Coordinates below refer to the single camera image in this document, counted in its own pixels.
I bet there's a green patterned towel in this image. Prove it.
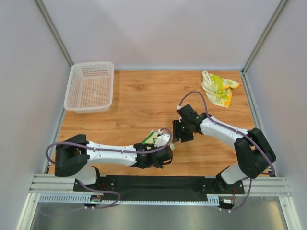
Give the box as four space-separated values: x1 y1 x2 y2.
140 129 175 151

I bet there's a white yellow patterned towel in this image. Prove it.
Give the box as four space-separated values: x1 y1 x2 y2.
201 71 240 108

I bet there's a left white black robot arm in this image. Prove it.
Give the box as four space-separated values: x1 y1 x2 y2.
54 133 175 185

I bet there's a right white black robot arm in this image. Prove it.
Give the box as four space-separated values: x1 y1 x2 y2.
173 104 276 192

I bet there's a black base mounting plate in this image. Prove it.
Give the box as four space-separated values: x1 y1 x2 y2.
88 175 245 201

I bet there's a white perforated plastic basket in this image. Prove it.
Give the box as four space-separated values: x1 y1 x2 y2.
64 61 114 113

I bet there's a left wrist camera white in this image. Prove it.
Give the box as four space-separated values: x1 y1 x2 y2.
155 130 170 147

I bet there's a white cable duct strip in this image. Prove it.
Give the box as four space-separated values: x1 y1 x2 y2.
38 193 220 206

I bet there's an aluminium frame rail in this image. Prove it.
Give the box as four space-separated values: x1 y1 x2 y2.
29 174 291 197

